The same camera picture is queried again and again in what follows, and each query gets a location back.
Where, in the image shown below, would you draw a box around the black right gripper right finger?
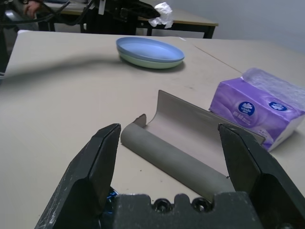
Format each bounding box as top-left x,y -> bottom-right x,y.
217,123 -> 305,229

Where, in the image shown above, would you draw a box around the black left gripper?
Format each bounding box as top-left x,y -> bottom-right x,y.
102,0 -> 161,23

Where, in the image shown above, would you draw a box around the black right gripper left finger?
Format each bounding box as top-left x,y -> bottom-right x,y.
34,123 -> 122,229

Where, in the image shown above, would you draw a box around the white tissue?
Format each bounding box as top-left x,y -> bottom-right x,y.
148,1 -> 173,29

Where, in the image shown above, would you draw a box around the blue plastic plate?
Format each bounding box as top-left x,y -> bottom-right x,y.
116,37 -> 185,62

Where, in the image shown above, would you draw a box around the grey glasses case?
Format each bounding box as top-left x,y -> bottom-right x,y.
120,90 -> 266,202

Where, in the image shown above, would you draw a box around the bystander hand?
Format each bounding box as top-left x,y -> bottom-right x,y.
24,1 -> 39,18

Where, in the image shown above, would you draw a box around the green plastic plate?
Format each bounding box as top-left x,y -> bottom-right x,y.
118,51 -> 184,70

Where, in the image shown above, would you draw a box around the purple tissue pack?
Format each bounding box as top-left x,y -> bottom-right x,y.
209,67 -> 305,152

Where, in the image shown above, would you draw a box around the beige side table black frame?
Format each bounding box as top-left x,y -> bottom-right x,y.
33,2 -> 219,39

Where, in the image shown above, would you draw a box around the black left wrist camera cable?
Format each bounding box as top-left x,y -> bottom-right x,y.
0,0 -> 96,27

